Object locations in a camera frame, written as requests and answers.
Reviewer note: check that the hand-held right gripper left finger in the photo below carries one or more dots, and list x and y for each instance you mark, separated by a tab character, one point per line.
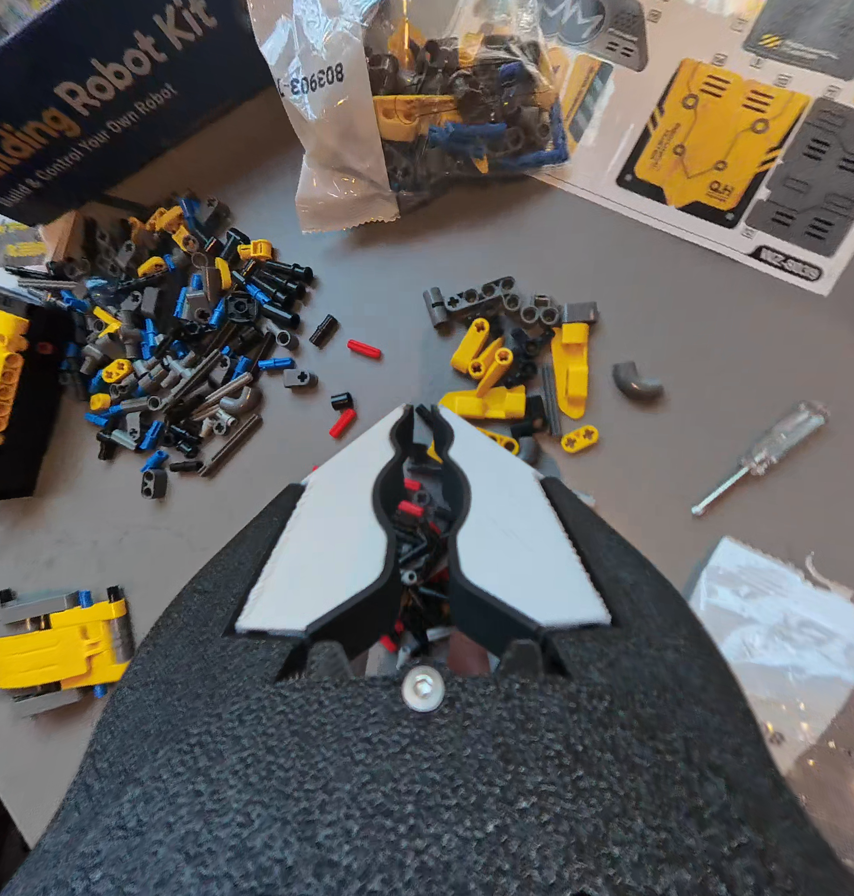
315	560

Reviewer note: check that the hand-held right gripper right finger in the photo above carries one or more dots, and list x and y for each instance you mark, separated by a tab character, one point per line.
525	553

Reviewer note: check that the single small black pin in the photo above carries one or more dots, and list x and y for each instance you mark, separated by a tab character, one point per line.
423	423
323	329

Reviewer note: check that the clear bag of black parts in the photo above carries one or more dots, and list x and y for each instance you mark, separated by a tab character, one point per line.
763	616

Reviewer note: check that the yellow grey brick assembly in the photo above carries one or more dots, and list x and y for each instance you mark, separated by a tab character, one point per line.
49	651

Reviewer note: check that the small yellow two-hole link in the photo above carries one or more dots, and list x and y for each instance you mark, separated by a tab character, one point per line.
579	439

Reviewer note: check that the grey desk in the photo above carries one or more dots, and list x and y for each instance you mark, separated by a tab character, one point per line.
714	336

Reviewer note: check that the person's right hand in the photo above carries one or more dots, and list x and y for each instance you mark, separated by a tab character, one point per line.
471	658

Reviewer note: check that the grey curved pipe piece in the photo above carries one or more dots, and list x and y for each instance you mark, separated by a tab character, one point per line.
241	399
637	381

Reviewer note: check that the grey two-hole connector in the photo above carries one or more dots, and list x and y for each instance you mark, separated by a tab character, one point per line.
154	483

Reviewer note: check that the grey pin-hole connector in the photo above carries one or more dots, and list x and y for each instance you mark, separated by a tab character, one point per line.
299	379

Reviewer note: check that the yellow long curved piece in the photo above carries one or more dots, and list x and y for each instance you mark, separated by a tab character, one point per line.
570	371

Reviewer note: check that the blue pin connector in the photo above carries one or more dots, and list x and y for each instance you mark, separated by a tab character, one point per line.
154	460

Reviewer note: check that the single red pin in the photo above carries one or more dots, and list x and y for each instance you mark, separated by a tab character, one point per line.
364	348

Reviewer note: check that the small grey block connector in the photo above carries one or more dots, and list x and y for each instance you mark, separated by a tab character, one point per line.
581	313

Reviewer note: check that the pile of small connector pieces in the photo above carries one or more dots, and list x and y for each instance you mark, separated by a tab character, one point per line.
189	336

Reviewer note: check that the small clear screwdriver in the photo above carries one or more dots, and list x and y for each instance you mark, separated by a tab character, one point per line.
784	434

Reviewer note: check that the black battery box yellow assembly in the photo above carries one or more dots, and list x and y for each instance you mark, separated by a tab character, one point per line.
0	378

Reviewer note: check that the clear bag of yellow blue parts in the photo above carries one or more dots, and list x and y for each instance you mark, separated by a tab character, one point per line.
434	105

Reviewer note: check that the blue kit box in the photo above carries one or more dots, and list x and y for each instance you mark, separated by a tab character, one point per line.
84	105

